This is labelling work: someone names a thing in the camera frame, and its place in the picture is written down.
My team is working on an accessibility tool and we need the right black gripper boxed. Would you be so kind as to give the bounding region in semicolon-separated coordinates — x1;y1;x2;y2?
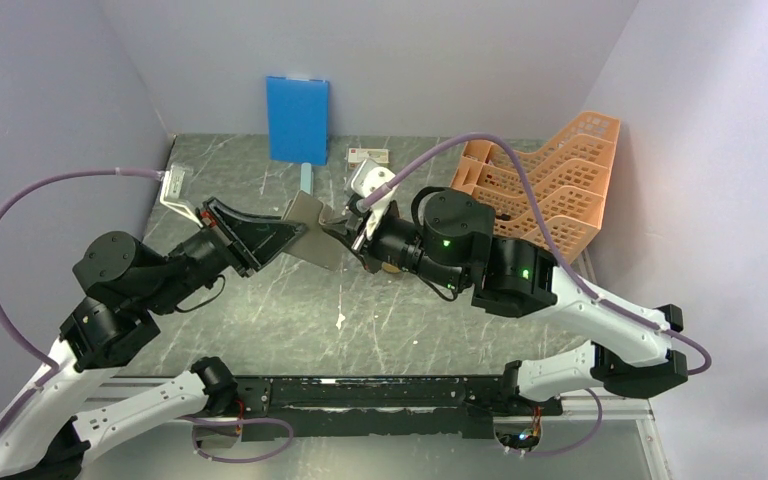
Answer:
318;206;459;292

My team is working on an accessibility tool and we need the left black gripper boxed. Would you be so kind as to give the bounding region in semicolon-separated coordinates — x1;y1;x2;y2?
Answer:
145;196;312;315

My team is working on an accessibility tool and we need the beige card holder wallet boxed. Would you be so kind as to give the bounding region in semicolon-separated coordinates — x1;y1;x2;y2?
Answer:
282;191;344;271

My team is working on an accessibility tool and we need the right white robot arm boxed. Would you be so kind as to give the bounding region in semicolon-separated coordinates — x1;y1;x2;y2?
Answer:
319;187;690;414

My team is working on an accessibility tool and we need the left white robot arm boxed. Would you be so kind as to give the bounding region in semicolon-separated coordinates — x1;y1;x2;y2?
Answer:
0;199;306;479

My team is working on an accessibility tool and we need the light blue eraser bar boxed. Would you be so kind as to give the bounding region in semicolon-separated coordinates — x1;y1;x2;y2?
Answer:
300;163;313;195

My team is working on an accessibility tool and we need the small white red box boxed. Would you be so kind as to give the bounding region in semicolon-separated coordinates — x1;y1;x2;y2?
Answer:
346;148;389;168

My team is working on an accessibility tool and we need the blue board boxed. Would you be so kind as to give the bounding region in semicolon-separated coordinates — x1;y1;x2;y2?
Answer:
266;76;330;166

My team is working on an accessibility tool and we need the orange plastic file organizer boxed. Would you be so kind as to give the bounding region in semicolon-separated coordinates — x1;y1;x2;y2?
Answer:
451;111;622;262

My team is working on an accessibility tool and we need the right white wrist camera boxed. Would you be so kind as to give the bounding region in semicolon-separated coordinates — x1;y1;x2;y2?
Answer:
347;159;395;240

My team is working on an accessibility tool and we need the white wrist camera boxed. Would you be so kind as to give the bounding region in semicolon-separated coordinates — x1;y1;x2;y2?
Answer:
347;159;395;240
159;163;202;228

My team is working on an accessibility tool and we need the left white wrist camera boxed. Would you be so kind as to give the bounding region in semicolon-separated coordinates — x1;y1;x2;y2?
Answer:
159;163;202;228

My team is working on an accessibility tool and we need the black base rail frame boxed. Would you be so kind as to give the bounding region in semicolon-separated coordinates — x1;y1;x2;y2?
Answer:
198;374;563;441

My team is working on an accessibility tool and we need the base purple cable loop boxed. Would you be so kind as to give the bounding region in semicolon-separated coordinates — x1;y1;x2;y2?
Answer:
191;415;295;464

